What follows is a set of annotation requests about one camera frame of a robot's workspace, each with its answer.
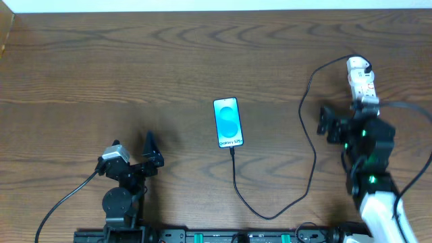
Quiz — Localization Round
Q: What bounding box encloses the black charger cable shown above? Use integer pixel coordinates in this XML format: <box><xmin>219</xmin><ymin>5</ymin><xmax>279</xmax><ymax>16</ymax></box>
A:
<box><xmin>229</xmin><ymin>53</ymin><xmax>373</xmax><ymax>221</ymax></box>

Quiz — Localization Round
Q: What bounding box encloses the blue Galaxy smartphone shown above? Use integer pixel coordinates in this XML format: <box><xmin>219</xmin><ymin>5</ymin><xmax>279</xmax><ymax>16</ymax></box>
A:
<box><xmin>213</xmin><ymin>97</ymin><xmax>244</xmax><ymax>149</ymax></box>

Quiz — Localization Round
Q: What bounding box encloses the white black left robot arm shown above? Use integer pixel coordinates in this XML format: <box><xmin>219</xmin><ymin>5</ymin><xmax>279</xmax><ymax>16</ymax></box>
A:
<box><xmin>34</xmin><ymin>132</ymin><xmax>165</xmax><ymax>242</ymax></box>

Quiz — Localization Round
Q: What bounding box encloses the white USB charger plug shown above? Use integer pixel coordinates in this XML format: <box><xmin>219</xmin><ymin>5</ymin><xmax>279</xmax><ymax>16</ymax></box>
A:
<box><xmin>348</xmin><ymin>68</ymin><xmax>375</xmax><ymax>86</ymax></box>

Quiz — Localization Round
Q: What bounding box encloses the white power strip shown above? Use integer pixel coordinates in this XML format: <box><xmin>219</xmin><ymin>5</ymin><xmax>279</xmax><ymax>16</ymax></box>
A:
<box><xmin>346</xmin><ymin>55</ymin><xmax>380</xmax><ymax>117</ymax></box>

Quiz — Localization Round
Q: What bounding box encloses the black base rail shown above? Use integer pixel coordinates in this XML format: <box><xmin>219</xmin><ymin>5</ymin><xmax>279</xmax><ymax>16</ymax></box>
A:
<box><xmin>73</xmin><ymin>224</ymin><xmax>374</xmax><ymax>243</ymax></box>

